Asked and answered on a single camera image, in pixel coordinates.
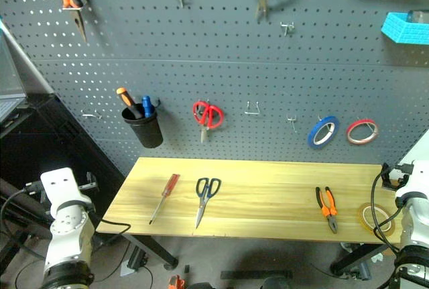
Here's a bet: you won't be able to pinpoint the black cabinet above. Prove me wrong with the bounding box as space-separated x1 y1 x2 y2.
0 93 127 205

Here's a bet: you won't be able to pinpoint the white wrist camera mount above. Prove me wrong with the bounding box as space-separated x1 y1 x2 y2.
400 159 429 200
40 167 85 205

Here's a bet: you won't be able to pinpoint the orange black handled screwdriver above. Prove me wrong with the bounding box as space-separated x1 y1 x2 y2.
115 86 143 120

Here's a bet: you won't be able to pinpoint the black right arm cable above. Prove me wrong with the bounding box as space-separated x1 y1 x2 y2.
369 170 403 253

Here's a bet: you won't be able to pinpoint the red tape roll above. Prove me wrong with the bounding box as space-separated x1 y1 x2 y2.
346 118 379 146

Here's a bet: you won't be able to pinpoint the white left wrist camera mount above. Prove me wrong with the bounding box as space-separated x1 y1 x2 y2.
40 167 85 205

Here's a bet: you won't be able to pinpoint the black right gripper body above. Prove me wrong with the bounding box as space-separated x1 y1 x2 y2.
389 164 414 183

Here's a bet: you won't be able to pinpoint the blue tape roll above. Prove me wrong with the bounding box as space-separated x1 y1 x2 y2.
307 115 341 151

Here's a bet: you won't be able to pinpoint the cyan plastic bin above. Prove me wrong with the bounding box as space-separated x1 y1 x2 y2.
380 11 429 46

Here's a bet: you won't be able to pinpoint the black table leg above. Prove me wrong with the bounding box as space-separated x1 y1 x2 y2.
121 234 180 270
330 243 397 277

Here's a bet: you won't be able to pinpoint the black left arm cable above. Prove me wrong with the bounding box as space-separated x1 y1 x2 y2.
0 181 44 236

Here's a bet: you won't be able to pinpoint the orange black combination pliers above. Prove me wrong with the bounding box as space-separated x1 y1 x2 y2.
314 186 339 235

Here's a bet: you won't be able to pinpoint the clear yellowish tape roll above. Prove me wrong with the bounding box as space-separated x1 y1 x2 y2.
359 203 397 237

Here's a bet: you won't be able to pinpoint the blue handled screwdriver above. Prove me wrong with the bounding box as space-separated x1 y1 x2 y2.
141 95 156 119

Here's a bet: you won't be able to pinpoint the red handled screwdriver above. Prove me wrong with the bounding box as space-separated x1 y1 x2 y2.
148 173 181 226

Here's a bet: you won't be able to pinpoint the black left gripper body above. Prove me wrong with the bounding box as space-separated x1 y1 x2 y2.
78 171 99 193

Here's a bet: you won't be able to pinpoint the red handled scissors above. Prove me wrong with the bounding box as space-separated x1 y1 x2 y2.
192 100 225 144

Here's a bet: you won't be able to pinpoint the grey perforated pegboard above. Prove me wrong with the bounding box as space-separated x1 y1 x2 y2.
0 0 429 176

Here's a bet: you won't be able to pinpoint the orange plastic toy piece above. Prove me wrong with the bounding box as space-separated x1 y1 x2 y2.
167 274 186 289

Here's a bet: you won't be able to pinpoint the white frame post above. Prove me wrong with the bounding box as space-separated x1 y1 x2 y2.
0 19 56 96

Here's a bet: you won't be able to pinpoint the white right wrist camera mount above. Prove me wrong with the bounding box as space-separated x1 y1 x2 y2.
400 159 429 200

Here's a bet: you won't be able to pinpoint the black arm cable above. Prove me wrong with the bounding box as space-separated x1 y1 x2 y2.
0 181 44 236
369 170 403 253

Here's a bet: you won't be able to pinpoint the black plastic cup holder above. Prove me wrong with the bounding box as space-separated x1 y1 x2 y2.
121 105 164 150

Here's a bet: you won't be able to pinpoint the black blue handled scissors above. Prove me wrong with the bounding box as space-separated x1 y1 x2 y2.
194 177 223 230

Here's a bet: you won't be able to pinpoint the black loose cable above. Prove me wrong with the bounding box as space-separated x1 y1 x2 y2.
90 217 132 285

